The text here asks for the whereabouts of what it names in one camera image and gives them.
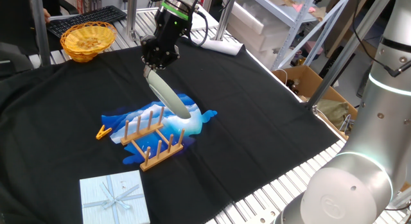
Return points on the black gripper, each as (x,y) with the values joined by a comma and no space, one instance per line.
(171,28)

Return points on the pale green round dish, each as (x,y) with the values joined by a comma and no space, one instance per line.
(170,99)

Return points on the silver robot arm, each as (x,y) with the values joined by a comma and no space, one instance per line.
(353,192)

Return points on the wooden peg dish rack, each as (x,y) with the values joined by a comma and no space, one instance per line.
(160,156)

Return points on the white metal shelf rack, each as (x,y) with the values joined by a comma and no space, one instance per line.
(289,41)

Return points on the bare bystander hand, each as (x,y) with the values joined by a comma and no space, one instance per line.
(47,15)

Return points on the yellow wicker basket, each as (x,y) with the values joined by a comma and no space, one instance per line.
(86,41)

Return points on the black computer keyboard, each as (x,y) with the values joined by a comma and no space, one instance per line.
(96,15)

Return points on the yellow plastic clothespin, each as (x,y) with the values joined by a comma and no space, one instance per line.
(102,133)

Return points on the white plastic storage box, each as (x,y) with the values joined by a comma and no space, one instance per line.
(253,28)

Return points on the black cloth with blue print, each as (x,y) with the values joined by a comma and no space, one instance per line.
(257,121)

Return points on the brown cardboard box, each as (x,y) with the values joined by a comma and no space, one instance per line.
(308,82)

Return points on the light blue gift box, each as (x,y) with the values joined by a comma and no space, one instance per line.
(128,204)

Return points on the olive cloth bag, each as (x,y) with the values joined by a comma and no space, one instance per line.
(334,111)

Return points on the grey plastic crate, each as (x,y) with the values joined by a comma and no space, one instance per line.
(364,86)

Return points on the aluminium frame post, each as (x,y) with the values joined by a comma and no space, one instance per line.
(224,18)
(131,15)
(337,63)
(40,31)

